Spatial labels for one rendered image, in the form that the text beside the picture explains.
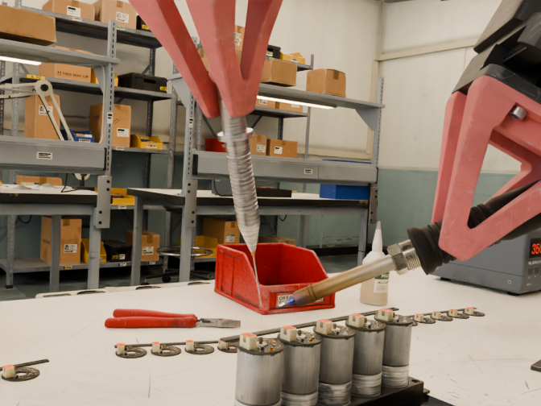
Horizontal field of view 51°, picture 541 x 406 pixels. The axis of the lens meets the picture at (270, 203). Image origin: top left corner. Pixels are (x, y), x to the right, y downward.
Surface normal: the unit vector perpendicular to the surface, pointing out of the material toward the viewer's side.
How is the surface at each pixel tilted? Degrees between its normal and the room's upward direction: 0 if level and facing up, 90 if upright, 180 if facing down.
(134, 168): 90
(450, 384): 0
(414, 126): 90
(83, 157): 90
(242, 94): 99
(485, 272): 90
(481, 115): 109
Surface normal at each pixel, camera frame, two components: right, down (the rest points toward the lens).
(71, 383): 0.06, -1.00
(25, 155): 0.59, 0.08
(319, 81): -0.83, -0.02
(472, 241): -0.17, 0.20
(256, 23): -0.55, -0.04
